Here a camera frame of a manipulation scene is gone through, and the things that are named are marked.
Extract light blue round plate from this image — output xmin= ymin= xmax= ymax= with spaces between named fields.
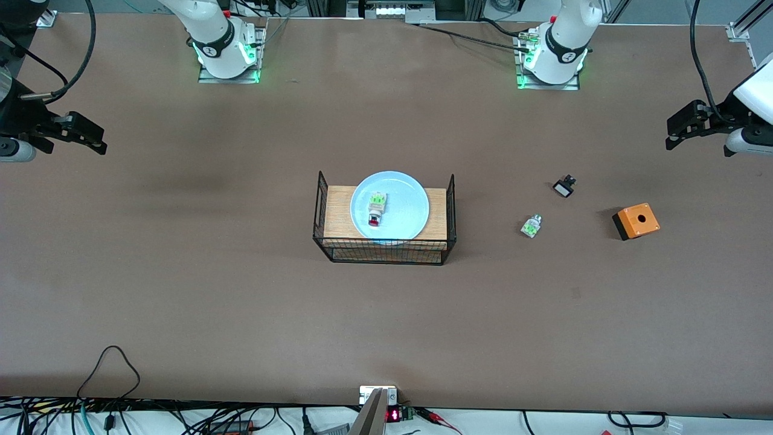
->
xmin=350 ymin=171 xmax=431 ymax=242

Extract red button with contact block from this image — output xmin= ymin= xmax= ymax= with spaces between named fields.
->
xmin=367 ymin=191 xmax=388 ymax=228

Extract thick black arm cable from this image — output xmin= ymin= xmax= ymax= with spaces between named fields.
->
xmin=18 ymin=0 xmax=98 ymax=102
xmin=690 ymin=0 xmax=735 ymax=123

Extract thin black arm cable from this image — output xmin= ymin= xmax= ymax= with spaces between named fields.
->
xmin=0 ymin=41 xmax=69 ymax=88

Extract orange button enclosure box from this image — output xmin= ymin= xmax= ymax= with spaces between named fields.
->
xmin=611 ymin=202 xmax=661 ymax=242

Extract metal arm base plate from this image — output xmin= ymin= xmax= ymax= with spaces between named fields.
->
xmin=197 ymin=26 xmax=268 ymax=85
xmin=515 ymin=31 xmax=582 ymax=92

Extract thin black looped cable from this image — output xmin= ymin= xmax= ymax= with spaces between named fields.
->
xmin=76 ymin=345 xmax=141 ymax=401

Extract black cable across table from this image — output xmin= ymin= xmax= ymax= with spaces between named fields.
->
xmin=415 ymin=22 xmax=533 ymax=54

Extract black wire rack wooden shelf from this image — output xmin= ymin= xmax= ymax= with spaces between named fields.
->
xmin=312 ymin=171 xmax=457 ymax=266

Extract black coiled cable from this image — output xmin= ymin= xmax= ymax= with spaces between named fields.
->
xmin=606 ymin=410 xmax=669 ymax=430

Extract white metal edge bracket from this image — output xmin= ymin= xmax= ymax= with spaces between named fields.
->
xmin=359 ymin=385 xmax=398 ymax=406

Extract red clip lead wires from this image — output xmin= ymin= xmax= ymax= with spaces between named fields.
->
xmin=415 ymin=407 xmax=464 ymax=435

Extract grey metal camera bar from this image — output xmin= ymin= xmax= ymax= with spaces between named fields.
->
xmin=348 ymin=388 xmax=389 ymax=435

